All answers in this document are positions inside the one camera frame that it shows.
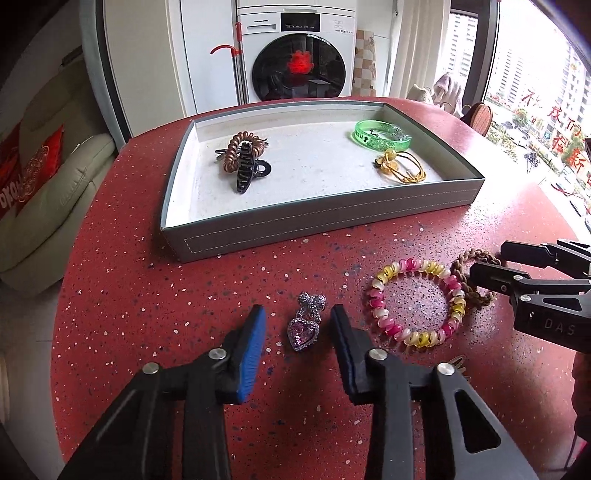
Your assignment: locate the brown braided bracelet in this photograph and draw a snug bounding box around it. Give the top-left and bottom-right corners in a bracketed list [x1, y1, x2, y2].
[450, 248, 502, 311]

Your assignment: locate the beige bow hair clip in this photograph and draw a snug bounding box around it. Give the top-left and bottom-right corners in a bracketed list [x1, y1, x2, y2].
[448, 355, 466, 374]

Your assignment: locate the pink yellow spiral bracelet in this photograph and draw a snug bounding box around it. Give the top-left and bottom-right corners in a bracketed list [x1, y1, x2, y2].
[366, 257, 469, 348]

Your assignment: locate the yellow cord bracelet with bead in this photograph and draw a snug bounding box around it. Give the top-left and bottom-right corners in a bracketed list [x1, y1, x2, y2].
[373, 148, 428, 185]

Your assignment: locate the pink heart bow brooch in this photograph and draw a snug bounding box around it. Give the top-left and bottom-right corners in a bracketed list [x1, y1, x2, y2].
[287, 292, 327, 352]

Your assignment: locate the green translucent bangle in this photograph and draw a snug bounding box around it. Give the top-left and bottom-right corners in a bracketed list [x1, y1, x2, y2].
[352, 120, 412, 152]

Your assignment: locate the brown spiral hair tie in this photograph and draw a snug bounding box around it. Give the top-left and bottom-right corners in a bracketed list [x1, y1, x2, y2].
[214, 130, 270, 174]

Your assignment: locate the black claw hair clip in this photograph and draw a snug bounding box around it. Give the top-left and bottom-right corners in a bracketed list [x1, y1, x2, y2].
[236, 142, 271, 194]

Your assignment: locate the grey jewelry tray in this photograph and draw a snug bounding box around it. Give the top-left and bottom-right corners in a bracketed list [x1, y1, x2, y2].
[160, 99, 485, 262]

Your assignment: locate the brown wooden chair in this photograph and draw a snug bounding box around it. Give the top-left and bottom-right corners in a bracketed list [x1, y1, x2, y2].
[461, 102, 493, 137]

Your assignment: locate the white cloth on chair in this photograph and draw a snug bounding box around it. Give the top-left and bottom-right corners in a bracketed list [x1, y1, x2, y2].
[433, 73, 464, 117]

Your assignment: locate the beige leather armchair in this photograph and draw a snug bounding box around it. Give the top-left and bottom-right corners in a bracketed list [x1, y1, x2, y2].
[1, 61, 116, 296]

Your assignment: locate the checkered folded board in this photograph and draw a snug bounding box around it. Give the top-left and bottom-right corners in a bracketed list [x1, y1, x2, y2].
[352, 29, 377, 97]

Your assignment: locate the white curtain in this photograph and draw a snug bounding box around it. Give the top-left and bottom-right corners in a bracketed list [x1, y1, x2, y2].
[390, 0, 451, 98]

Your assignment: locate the red embroidered cushion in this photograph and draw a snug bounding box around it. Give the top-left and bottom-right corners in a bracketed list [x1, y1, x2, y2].
[17, 125, 64, 212]

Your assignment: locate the red text cushion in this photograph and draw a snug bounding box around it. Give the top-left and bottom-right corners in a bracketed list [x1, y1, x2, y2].
[0, 123, 22, 218]

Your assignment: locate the lower white washing machine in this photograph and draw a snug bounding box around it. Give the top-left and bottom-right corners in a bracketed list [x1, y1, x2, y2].
[236, 0, 356, 103]

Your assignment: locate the red handled mop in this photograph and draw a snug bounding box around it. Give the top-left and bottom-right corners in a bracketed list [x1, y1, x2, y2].
[209, 20, 249, 105]

